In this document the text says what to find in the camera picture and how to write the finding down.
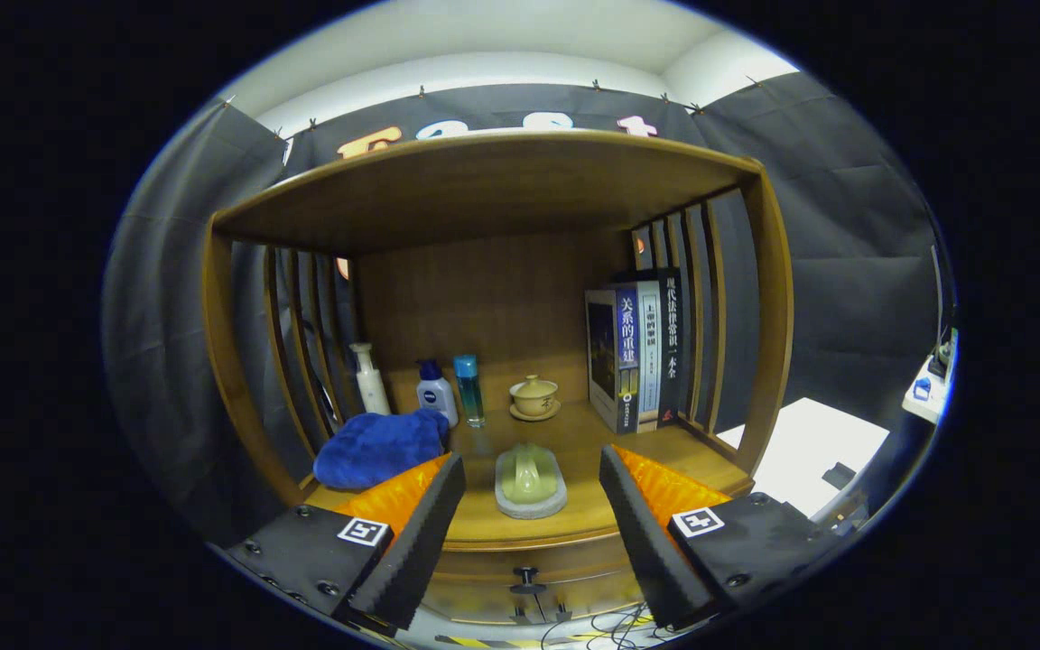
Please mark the white bottle with blue cap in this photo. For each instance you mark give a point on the white bottle with blue cap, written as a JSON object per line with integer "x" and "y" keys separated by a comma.
{"x": 437, "y": 397}

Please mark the white box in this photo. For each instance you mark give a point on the white box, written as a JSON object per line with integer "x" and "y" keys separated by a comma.
{"x": 809, "y": 442}

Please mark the white side table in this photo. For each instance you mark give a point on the white side table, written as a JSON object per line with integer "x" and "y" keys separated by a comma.
{"x": 931, "y": 402}

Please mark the black spine book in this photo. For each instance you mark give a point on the black spine book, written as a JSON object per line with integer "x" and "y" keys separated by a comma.
{"x": 670, "y": 352}

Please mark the pale spine book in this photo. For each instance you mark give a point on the pale spine book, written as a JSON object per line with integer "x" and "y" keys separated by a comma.
{"x": 651, "y": 361}

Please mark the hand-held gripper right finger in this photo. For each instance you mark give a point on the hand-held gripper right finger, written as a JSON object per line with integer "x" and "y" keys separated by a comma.
{"x": 642, "y": 542}

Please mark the wooden countertop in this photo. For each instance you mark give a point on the wooden countertop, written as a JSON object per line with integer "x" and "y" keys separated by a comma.
{"x": 583, "y": 451}

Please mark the tan lidded teacup with saucer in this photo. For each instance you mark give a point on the tan lidded teacup with saucer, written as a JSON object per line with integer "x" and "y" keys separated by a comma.
{"x": 534, "y": 397}

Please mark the small blue object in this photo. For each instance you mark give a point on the small blue object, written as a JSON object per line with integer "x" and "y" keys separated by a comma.
{"x": 923, "y": 389}

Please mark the teal clear bottle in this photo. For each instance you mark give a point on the teal clear bottle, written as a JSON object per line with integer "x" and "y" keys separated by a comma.
{"x": 469, "y": 393}

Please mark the blue towel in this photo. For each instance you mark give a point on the blue towel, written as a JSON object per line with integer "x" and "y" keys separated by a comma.
{"x": 376, "y": 447}

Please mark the wooden cabinet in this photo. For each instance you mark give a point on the wooden cabinet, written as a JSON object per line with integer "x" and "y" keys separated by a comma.
{"x": 484, "y": 190}

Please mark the blue spine book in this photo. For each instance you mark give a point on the blue spine book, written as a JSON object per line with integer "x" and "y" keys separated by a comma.
{"x": 628, "y": 352}

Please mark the wooden drawer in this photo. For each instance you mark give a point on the wooden drawer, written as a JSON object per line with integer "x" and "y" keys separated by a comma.
{"x": 574, "y": 564}

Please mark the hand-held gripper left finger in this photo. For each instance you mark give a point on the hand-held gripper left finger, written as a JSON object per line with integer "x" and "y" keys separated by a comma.
{"x": 421, "y": 542}

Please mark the white pump bottle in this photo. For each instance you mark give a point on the white pump bottle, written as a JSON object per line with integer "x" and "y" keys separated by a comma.
{"x": 373, "y": 393}

